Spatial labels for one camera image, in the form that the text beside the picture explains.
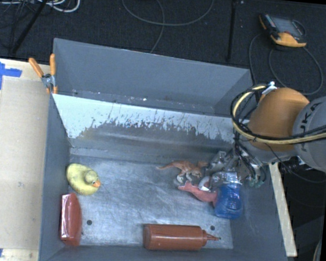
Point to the orange toy dinosaur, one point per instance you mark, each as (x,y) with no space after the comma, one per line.
(184,166)

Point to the red toy animal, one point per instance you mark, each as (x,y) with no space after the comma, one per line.
(202,194)

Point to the blue clear plastic bottle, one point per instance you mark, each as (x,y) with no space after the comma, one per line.
(229,200)

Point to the red-brown flat block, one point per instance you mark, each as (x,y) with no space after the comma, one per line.
(71,219)

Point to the yellow rubber duck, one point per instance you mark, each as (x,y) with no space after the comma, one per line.
(82,179)

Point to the grey metal bin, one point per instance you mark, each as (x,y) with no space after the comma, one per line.
(132,191)

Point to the red-brown squeeze bottle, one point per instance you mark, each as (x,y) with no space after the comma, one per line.
(172,237)

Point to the pale cardboard board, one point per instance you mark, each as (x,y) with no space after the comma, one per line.
(17,154)

